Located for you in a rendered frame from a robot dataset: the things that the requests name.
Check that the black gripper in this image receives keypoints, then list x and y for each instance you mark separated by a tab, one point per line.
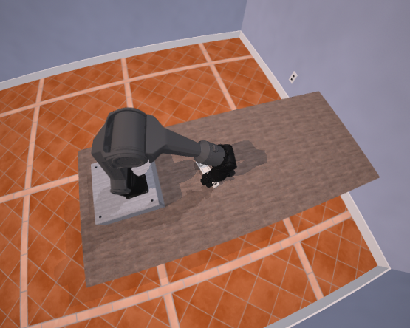
210	177

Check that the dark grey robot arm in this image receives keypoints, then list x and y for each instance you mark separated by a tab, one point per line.
137	139

